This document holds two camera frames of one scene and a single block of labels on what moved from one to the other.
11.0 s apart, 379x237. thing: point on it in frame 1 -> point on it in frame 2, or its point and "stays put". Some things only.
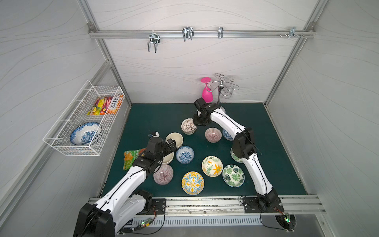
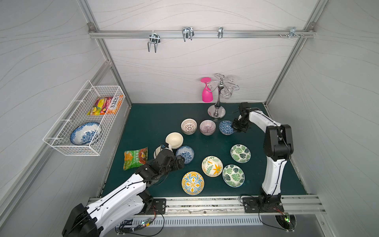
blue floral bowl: [185, 154] stays put
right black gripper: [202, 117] -> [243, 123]
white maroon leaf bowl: [188, 127] stays put
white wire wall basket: [84, 128] stays put
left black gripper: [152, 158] -> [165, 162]
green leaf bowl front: [233, 176] stays put
